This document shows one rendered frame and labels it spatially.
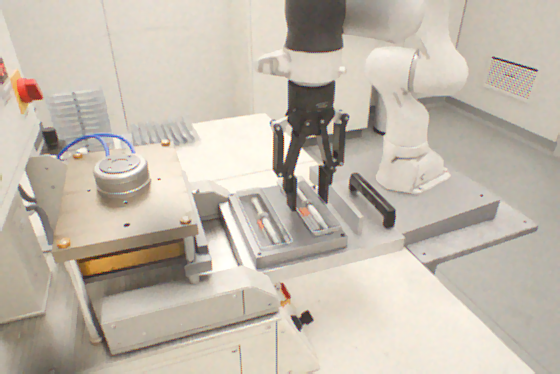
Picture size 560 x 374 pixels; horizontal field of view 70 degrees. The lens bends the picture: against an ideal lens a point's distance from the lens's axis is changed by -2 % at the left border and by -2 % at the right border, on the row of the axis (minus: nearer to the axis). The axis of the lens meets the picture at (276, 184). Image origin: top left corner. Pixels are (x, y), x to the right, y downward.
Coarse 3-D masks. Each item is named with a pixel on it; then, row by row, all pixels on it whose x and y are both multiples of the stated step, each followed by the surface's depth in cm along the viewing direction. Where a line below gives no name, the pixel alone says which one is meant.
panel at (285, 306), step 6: (282, 294) 83; (282, 300) 77; (288, 300) 70; (282, 306) 69; (288, 306) 80; (282, 312) 67; (288, 312) 74; (294, 312) 85; (288, 318) 69; (294, 324) 72; (300, 330) 73; (300, 336) 71; (306, 336) 80; (306, 342) 74; (312, 348) 78
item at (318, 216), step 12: (300, 180) 82; (300, 192) 78; (312, 192) 78; (300, 204) 75; (312, 204) 75; (324, 204) 75; (312, 216) 72; (324, 216) 71; (312, 228) 69; (324, 228) 69
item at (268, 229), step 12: (240, 192) 80; (252, 192) 80; (264, 192) 80; (252, 204) 77; (264, 204) 77; (252, 216) 73; (264, 216) 73; (276, 216) 73; (264, 228) 70; (276, 228) 70; (264, 240) 68; (276, 240) 68; (288, 240) 68
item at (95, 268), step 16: (176, 240) 59; (96, 256) 56; (112, 256) 56; (128, 256) 57; (144, 256) 58; (160, 256) 59; (176, 256) 60; (96, 272) 56; (112, 272) 57; (128, 272) 58
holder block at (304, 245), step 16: (272, 192) 82; (240, 208) 77; (288, 208) 77; (240, 224) 73; (288, 224) 73; (304, 224) 75; (304, 240) 69; (320, 240) 69; (336, 240) 69; (256, 256) 66; (272, 256) 66; (288, 256) 67; (304, 256) 69
